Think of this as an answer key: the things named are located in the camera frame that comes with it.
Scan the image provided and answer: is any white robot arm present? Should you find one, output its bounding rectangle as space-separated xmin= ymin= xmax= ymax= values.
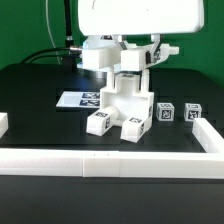
xmin=78 ymin=0 xmax=204 ymax=71

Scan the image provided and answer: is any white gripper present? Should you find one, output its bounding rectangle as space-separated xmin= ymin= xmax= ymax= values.
xmin=78 ymin=0 xmax=204 ymax=63

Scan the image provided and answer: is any white marker sheet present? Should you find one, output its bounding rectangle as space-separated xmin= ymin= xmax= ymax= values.
xmin=56 ymin=91 xmax=100 ymax=108

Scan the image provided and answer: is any white U-shaped fence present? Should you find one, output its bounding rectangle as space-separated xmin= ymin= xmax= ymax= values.
xmin=0 ymin=118 xmax=224 ymax=179

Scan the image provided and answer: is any white chair back frame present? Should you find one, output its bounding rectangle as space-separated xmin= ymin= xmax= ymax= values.
xmin=82 ymin=44 xmax=179 ymax=71

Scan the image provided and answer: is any white part at left edge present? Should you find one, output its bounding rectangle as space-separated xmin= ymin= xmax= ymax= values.
xmin=0 ymin=112 xmax=8 ymax=138

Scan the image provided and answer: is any black cable bundle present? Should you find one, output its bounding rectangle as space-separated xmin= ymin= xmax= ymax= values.
xmin=20 ymin=0 xmax=84 ymax=65

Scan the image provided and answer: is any thin white cable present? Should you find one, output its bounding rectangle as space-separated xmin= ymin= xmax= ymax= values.
xmin=45 ymin=0 xmax=63 ymax=64

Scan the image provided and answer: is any white chair seat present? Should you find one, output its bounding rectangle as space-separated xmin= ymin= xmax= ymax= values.
xmin=100 ymin=69 xmax=154 ymax=130

